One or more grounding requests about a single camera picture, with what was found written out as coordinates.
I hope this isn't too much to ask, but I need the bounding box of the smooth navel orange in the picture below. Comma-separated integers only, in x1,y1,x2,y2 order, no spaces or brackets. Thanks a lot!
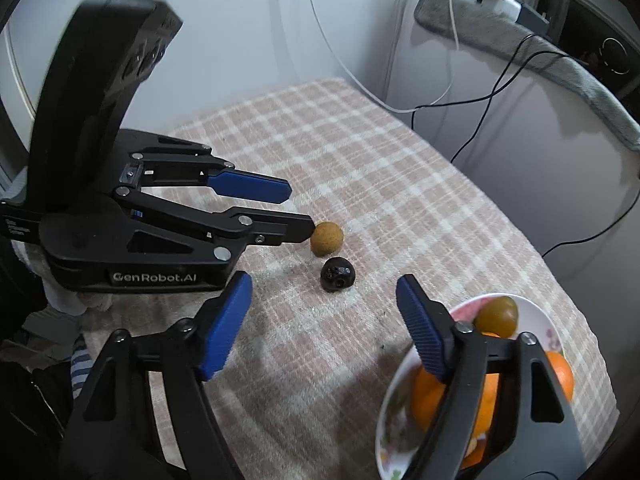
546,351,575,402

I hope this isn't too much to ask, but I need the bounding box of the large bumpy orange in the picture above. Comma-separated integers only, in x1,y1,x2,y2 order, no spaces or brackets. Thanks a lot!
410,367,499,468

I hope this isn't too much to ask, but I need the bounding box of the dark plum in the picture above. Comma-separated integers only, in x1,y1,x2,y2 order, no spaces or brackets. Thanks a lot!
320,257,356,292

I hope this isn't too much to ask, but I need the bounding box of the green kiwi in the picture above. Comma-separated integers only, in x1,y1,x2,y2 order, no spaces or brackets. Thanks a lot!
474,296,518,338

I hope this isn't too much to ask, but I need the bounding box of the white floral plate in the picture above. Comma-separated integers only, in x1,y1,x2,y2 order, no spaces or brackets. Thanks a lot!
375,292,563,479

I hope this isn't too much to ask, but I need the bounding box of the checkered beige tablecloth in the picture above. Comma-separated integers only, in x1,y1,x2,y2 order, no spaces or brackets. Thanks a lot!
74,77,622,480

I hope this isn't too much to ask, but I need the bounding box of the grey windowsill mat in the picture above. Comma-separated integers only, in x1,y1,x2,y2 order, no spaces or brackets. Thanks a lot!
413,0,639,153

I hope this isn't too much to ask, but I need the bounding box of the black power brick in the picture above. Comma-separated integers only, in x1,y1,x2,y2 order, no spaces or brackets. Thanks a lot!
516,3,549,36

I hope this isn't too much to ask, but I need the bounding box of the ring light cable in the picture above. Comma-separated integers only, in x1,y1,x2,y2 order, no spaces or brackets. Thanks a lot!
541,159,640,258

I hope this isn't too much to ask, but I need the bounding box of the black cable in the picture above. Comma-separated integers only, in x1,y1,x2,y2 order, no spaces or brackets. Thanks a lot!
409,32,566,164

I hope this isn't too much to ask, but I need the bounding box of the white cable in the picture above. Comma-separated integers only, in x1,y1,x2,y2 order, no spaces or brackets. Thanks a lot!
298,0,482,115

